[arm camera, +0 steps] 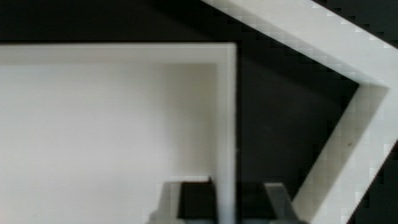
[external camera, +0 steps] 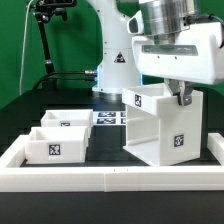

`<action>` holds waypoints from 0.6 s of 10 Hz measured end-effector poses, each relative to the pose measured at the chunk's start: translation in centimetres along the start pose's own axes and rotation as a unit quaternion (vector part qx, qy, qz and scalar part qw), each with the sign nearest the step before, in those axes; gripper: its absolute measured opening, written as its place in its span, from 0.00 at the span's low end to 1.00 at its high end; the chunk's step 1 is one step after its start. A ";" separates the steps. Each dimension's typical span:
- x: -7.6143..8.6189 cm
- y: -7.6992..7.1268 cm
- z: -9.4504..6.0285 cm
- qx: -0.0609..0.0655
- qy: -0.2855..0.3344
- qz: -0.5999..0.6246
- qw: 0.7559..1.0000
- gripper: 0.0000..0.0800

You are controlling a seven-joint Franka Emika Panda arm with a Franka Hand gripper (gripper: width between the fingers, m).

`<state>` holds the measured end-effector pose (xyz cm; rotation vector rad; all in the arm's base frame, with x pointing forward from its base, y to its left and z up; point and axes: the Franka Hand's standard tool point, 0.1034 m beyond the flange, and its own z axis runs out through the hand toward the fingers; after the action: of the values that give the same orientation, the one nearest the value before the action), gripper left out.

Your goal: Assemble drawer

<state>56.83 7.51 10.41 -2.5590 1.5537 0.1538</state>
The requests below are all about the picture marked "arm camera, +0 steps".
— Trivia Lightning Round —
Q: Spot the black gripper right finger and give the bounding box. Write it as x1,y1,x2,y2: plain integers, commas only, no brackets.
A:
237,182,310,224

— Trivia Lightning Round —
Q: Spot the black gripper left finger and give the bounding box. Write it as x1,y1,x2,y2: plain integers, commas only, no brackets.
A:
148,181,217,224

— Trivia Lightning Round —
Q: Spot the white U-shaped border frame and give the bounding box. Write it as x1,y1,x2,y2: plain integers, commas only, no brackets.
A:
201,0,398,224

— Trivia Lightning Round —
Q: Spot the white drawer cabinet box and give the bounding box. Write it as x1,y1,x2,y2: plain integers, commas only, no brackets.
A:
0,43,237,224

